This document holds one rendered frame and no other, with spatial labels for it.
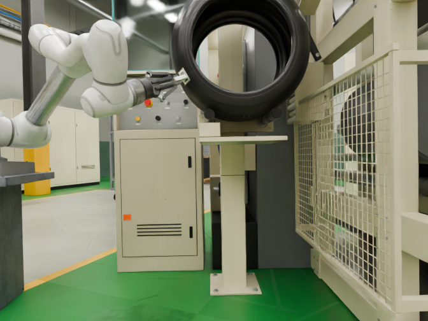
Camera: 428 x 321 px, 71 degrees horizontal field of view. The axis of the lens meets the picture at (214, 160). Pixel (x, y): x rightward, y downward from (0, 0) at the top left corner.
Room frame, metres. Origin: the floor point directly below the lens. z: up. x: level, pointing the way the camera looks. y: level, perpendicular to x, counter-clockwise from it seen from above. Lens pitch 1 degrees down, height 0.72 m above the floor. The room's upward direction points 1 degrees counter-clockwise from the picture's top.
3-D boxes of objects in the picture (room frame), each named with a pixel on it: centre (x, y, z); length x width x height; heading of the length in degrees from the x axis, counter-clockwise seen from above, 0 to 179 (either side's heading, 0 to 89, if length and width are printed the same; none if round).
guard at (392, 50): (1.20, -0.45, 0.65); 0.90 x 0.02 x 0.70; 0
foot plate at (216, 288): (1.68, -0.10, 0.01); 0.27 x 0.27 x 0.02; 0
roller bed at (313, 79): (1.65, -0.50, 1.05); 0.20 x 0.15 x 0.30; 0
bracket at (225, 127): (1.60, -0.12, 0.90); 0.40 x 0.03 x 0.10; 90
